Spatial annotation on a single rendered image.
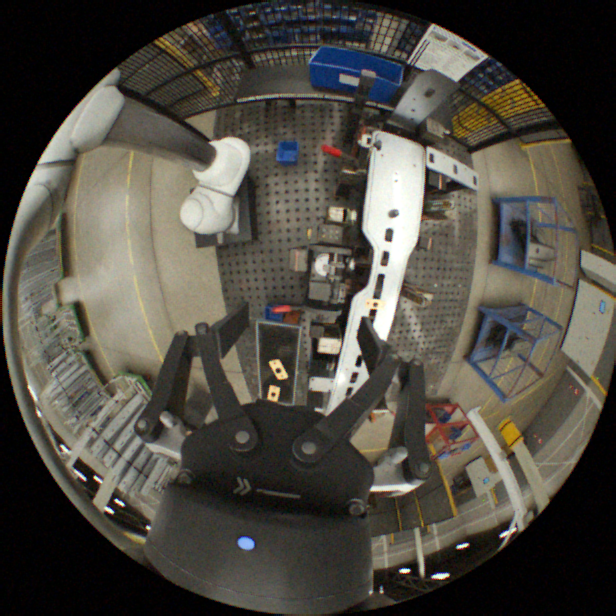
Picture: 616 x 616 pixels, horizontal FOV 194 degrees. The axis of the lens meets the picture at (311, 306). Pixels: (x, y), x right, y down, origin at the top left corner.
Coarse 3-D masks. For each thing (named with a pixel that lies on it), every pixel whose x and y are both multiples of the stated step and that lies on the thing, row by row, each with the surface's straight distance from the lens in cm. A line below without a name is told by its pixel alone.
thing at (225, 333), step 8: (240, 304) 20; (248, 304) 21; (232, 312) 18; (240, 312) 19; (248, 312) 21; (224, 320) 17; (232, 320) 17; (240, 320) 19; (248, 320) 22; (216, 328) 16; (224, 328) 16; (232, 328) 18; (240, 328) 20; (216, 336) 16; (224, 336) 16; (232, 336) 18; (216, 344) 16; (224, 344) 17; (232, 344) 18; (224, 352) 17
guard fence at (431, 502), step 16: (432, 448) 506; (432, 464) 524; (432, 480) 539; (400, 496) 755; (416, 496) 634; (432, 496) 553; (448, 496) 487; (400, 512) 774; (416, 512) 656; (432, 512) 570; (448, 512) 508; (400, 528) 787
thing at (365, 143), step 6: (366, 138) 51; (360, 144) 51; (366, 144) 50; (372, 144) 51; (378, 144) 50; (360, 150) 52; (366, 150) 51; (378, 150) 51; (360, 156) 54; (366, 156) 54; (360, 162) 58; (366, 162) 57; (360, 168) 62
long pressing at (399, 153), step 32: (384, 160) 74; (416, 160) 80; (384, 192) 70; (416, 192) 75; (384, 224) 68; (416, 224) 73; (384, 288) 70; (352, 320) 71; (384, 320) 75; (352, 352) 79; (352, 384) 92
